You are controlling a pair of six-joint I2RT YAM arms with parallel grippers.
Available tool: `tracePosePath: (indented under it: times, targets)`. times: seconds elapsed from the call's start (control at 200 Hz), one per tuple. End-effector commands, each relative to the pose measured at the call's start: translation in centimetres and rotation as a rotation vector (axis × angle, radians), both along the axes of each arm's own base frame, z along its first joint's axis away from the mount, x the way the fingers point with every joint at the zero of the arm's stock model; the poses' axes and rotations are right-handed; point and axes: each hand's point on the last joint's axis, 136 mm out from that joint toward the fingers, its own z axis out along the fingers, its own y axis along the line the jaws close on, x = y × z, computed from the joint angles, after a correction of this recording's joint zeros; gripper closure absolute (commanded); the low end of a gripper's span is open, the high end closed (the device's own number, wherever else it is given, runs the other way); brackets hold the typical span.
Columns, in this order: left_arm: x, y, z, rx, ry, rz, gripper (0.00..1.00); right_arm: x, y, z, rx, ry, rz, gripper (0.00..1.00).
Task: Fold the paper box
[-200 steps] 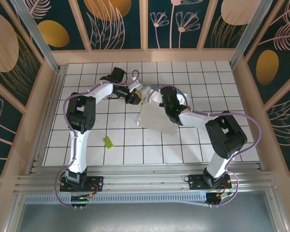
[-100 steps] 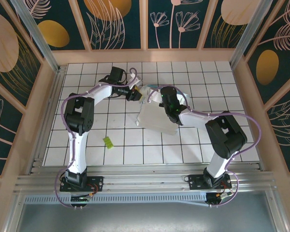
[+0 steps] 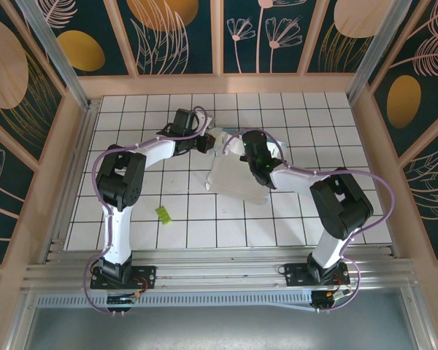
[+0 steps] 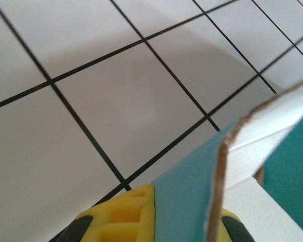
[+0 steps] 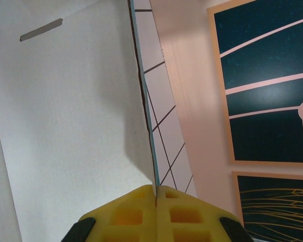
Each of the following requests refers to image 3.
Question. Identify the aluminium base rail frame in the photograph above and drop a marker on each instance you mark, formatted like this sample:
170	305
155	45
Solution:
219	270

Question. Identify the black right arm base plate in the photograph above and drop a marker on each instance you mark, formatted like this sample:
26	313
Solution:
295	273

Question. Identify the aluminium side rail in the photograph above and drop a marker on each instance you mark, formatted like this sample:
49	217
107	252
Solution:
82	146

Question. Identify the small green block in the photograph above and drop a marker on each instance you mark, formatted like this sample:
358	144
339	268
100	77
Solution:
163	215

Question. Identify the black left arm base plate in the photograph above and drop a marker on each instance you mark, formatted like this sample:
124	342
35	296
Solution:
146	273

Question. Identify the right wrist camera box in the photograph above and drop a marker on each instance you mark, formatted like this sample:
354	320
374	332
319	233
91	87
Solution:
235	147

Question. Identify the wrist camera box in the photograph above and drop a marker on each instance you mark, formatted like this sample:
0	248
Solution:
235	147
205	118

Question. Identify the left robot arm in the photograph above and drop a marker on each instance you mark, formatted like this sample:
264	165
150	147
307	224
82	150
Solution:
117	233

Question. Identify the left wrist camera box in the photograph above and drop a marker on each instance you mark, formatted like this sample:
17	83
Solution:
205	118

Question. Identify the aluminium corner post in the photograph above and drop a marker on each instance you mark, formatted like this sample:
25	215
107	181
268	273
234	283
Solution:
381	47
52	47

